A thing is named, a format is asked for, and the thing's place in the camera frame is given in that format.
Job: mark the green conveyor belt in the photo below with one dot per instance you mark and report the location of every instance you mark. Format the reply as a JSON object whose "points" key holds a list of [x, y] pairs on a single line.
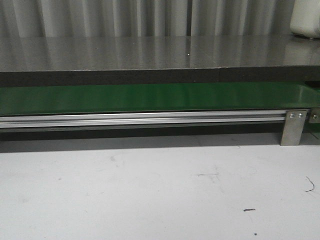
{"points": [[78, 99]]}

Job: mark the steel slotted end plate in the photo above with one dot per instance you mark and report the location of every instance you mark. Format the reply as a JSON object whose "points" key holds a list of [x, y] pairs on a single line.
{"points": [[314, 115]]}

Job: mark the grey pleated curtain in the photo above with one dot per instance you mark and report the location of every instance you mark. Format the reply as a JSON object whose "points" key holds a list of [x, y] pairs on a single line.
{"points": [[143, 18]]}

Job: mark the white plastic container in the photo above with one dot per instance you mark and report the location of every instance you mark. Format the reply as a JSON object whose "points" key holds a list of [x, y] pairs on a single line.
{"points": [[305, 18]]}

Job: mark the aluminium conveyor side rail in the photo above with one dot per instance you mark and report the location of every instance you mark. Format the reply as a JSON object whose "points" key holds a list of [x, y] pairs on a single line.
{"points": [[140, 118]]}

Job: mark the steel conveyor support bracket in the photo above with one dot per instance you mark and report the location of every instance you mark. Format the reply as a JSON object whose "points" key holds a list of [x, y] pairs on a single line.
{"points": [[293, 127]]}

